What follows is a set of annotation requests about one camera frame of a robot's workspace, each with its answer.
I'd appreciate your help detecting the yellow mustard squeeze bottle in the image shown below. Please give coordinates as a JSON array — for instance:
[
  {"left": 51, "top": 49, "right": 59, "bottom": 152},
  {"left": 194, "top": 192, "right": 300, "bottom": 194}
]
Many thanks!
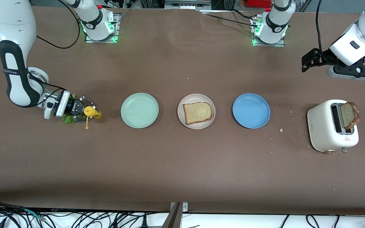
[{"left": 84, "top": 106, "right": 103, "bottom": 130}]

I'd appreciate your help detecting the brown crust bread slice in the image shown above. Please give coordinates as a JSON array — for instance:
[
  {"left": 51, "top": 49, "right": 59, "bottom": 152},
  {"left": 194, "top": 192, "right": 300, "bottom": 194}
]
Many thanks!
[
  {"left": 183, "top": 102, "right": 213, "bottom": 125},
  {"left": 340, "top": 101, "right": 361, "bottom": 130}
]

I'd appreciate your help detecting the pale green round plate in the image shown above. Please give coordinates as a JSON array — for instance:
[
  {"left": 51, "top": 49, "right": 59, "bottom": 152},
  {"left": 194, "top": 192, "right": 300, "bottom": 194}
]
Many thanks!
[{"left": 120, "top": 92, "right": 159, "bottom": 129}]

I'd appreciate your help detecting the blue round plate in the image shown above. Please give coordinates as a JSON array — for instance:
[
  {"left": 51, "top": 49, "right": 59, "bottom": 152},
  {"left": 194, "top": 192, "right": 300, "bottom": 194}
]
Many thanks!
[{"left": 232, "top": 93, "right": 271, "bottom": 129}]

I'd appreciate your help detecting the beige round plate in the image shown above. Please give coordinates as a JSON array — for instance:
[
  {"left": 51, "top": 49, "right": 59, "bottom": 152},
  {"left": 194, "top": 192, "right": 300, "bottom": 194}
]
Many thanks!
[{"left": 177, "top": 93, "right": 216, "bottom": 130}]

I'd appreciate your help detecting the white two-slot toaster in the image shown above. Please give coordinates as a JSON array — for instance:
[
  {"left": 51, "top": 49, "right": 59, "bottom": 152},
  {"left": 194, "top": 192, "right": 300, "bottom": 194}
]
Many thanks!
[{"left": 307, "top": 99, "right": 359, "bottom": 154}]

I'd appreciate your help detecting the red box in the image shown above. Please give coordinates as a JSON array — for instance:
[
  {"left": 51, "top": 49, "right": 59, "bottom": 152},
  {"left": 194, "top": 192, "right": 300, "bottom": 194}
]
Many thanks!
[{"left": 245, "top": 0, "right": 273, "bottom": 8}]

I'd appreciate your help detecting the grey metal strut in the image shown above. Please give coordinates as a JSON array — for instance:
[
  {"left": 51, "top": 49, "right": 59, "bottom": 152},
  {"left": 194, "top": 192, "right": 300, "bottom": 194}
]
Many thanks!
[{"left": 161, "top": 202, "right": 182, "bottom": 228}]

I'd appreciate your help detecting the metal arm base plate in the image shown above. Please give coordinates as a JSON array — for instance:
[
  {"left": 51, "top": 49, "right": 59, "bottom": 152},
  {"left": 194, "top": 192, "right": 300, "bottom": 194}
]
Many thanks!
[
  {"left": 252, "top": 17, "right": 286, "bottom": 48},
  {"left": 85, "top": 13, "right": 120, "bottom": 43}
]

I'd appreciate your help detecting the teal cable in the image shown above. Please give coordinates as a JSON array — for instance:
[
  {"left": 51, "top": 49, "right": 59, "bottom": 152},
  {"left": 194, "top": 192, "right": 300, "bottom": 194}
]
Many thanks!
[{"left": 21, "top": 207, "right": 47, "bottom": 221}]

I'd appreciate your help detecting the silver metal frame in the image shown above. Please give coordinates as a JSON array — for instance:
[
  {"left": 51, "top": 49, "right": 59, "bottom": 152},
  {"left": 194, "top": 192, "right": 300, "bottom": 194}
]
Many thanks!
[{"left": 164, "top": 0, "right": 212, "bottom": 10}]

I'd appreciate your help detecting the small metal bracket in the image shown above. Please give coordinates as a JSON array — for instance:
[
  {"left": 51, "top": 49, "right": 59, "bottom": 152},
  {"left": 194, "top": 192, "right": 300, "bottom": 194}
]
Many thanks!
[{"left": 170, "top": 202, "right": 189, "bottom": 212}]

